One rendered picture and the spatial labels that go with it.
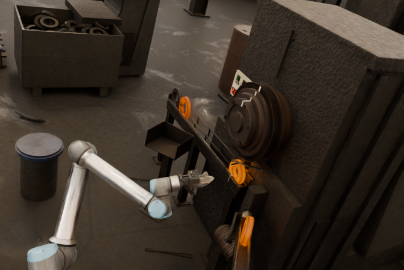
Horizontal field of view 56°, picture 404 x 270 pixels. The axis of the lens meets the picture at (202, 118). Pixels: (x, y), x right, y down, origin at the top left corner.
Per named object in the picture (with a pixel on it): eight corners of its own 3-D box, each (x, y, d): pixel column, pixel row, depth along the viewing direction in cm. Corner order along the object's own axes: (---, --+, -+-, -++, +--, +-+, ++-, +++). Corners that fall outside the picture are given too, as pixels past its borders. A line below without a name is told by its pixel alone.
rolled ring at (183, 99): (179, 121, 320) (183, 121, 321) (188, 116, 304) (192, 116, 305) (178, 100, 324) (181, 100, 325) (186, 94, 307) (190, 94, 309)
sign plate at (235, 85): (232, 92, 270) (238, 70, 261) (250, 111, 250) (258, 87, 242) (229, 92, 269) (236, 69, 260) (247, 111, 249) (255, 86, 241)
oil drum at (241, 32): (244, 82, 587) (262, 25, 545) (264, 100, 542) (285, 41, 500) (211, 80, 560) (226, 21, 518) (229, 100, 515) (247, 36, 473)
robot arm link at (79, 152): (68, 134, 207) (170, 205, 198) (77, 136, 220) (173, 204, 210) (56, 151, 206) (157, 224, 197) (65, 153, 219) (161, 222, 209)
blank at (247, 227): (244, 243, 211) (238, 242, 211) (252, 216, 213) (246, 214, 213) (247, 249, 195) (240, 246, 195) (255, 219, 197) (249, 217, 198)
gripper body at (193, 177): (201, 178, 218) (180, 181, 215) (200, 187, 223) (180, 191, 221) (197, 168, 223) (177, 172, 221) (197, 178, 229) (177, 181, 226)
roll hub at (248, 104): (226, 128, 240) (238, 89, 227) (247, 155, 219) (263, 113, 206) (219, 129, 238) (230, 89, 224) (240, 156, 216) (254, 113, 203)
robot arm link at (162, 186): (150, 197, 221) (148, 180, 223) (171, 193, 224) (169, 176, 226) (151, 197, 212) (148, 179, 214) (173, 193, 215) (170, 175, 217)
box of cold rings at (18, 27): (98, 66, 512) (105, 8, 475) (116, 95, 452) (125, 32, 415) (13, 64, 460) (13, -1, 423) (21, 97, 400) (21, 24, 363)
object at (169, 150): (148, 194, 317) (164, 120, 283) (174, 210, 307) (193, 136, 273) (133, 206, 300) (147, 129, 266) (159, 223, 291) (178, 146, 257)
